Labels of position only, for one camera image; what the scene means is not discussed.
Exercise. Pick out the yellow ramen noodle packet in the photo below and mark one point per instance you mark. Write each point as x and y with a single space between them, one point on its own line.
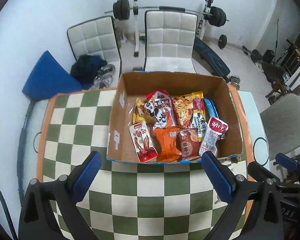
190 112

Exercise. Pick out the black weight bench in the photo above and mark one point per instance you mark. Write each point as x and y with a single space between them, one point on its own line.
215 62

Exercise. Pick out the white quilted chair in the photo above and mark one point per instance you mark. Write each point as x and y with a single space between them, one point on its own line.
97 38
169 41

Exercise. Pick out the white red sausage packet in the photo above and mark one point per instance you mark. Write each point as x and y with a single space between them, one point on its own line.
215 129

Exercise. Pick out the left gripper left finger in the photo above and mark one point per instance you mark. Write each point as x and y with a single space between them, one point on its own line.
37 220

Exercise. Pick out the dark red snack packet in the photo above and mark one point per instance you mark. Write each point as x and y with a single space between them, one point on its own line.
188 143

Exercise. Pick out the red chicken feet packet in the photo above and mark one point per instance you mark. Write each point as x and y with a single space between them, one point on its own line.
142 142

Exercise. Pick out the yellow panda snack packet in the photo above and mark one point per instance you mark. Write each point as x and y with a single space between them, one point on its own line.
143 111

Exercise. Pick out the white quilted chair left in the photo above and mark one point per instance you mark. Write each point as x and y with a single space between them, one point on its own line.
97 38

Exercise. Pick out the barbell with black plates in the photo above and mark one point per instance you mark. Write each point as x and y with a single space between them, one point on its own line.
122 8

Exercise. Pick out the chrome dumbbell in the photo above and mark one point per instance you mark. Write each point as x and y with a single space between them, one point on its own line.
234 80

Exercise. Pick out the white red spicy snack packet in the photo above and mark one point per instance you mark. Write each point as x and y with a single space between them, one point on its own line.
163 109

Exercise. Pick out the green checkered table mat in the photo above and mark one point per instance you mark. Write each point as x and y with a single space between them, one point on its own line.
125 201

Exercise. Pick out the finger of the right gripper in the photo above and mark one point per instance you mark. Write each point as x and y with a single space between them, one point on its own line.
290 164
260 173

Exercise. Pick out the blue snack packet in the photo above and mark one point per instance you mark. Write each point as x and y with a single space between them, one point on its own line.
211 111

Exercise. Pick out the dark clothing pile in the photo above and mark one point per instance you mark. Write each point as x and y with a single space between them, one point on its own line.
86 69

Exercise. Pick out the blue cushion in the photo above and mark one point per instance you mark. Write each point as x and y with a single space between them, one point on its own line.
48 78

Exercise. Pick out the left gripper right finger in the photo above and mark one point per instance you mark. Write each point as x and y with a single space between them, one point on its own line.
265 218

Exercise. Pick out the small dumbbell bar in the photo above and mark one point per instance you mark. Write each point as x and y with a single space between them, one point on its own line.
253 54

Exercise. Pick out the orange snack packet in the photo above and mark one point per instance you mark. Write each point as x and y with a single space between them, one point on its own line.
167 137

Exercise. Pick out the grey fabric chair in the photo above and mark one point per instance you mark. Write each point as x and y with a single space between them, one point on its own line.
281 122

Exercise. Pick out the white quilted chair centre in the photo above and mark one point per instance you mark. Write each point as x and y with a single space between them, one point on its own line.
169 41

